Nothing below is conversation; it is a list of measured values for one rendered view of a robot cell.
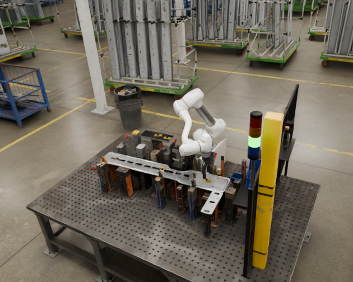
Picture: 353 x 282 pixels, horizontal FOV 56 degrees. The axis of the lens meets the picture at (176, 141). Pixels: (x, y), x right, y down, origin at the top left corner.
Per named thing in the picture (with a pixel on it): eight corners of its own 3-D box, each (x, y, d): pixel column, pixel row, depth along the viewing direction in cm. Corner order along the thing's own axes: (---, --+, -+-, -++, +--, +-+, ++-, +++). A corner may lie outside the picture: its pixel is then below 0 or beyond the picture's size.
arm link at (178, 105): (175, 113, 317) (186, 104, 315) (168, 102, 329) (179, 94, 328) (181, 120, 326) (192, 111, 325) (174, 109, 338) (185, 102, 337)
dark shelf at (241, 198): (231, 206, 277) (231, 203, 276) (258, 151, 346) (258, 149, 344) (258, 212, 268) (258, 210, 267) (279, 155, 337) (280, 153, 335)
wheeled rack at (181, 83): (105, 94, 772) (91, 14, 682) (128, 79, 850) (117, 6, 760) (181, 104, 699) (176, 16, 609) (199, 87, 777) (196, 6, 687)
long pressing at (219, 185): (97, 162, 348) (97, 161, 347) (110, 151, 365) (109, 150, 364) (223, 194, 293) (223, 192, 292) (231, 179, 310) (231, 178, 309)
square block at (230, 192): (224, 222, 302) (224, 192, 284) (227, 217, 308) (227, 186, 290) (232, 225, 299) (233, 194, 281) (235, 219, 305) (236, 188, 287)
